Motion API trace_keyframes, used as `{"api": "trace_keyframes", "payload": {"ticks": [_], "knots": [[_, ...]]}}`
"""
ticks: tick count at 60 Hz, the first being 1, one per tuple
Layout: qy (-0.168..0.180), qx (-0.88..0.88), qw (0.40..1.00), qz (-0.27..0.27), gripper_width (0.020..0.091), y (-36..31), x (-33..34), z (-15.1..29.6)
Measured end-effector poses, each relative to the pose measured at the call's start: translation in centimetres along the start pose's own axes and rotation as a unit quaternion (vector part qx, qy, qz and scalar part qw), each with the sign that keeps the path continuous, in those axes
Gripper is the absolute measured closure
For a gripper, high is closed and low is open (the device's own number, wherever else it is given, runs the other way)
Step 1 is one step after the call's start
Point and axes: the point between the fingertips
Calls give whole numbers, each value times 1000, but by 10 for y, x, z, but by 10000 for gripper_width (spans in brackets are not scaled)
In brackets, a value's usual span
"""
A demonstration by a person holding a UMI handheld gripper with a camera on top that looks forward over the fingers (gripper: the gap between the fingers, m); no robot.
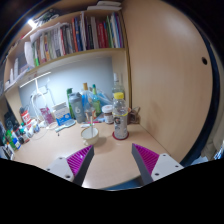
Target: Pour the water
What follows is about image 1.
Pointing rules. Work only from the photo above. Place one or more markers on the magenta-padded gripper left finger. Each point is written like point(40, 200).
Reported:
point(78, 160)

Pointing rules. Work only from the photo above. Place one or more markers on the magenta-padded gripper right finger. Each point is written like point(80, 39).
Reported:
point(148, 160)

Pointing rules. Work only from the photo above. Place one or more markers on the clear yellow-capped drink bottle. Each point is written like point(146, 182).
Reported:
point(120, 120)

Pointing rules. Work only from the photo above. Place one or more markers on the white cup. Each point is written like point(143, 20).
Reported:
point(89, 140)

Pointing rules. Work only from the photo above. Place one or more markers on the light blue hair brush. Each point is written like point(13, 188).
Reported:
point(66, 125)

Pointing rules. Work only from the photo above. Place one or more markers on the wooden stick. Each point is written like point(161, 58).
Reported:
point(87, 121)

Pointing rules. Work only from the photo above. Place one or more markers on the flat round red coaster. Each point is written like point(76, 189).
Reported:
point(115, 137)

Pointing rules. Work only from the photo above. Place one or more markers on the pink pen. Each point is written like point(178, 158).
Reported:
point(96, 122)

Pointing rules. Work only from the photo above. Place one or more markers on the brown mug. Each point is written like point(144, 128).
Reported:
point(133, 117)

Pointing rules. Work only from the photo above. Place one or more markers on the blue and white box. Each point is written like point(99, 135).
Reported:
point(62, 115)

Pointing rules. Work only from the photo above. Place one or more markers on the grey shaker bottle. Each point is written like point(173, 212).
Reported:
point(77, 110)

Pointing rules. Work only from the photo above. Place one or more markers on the white-lidded dark jar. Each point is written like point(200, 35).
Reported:
point(107, 115)

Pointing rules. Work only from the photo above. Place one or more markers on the magenta pouch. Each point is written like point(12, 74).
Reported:
point(47, 116)

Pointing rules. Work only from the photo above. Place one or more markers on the tall green bottle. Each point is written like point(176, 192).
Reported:
point(69, 103)

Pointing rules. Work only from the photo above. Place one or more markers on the clear bottle with yellow top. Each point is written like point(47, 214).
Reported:
point(87, 101)

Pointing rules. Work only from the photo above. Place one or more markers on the green glass bottle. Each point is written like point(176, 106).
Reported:
point(96, 101)

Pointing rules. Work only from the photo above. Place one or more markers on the clear glass bottle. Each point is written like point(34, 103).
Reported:
point(118, 85)

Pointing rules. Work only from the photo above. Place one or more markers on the wooden shelf unit with books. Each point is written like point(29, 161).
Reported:
point(83, 53)

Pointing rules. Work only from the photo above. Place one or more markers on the white ceiling light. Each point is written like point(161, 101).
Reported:
point(32, 23)

